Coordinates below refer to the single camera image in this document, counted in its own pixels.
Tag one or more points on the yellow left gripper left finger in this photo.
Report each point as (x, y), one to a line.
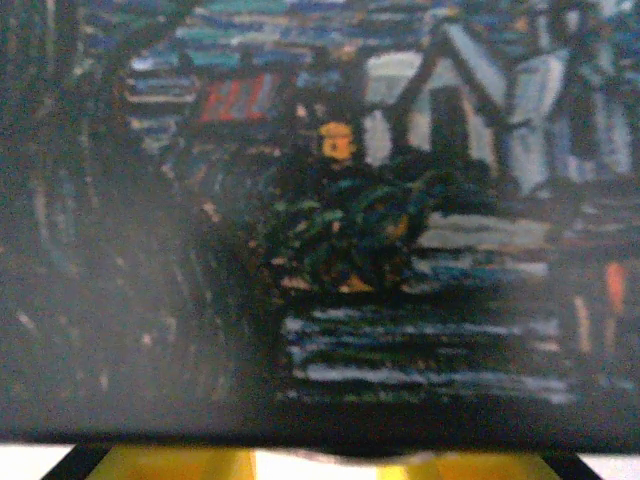
(175, 467)

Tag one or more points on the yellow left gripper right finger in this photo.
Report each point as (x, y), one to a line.
(475, 470)

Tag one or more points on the dark painting print pad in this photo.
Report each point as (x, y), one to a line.
(320, 250)

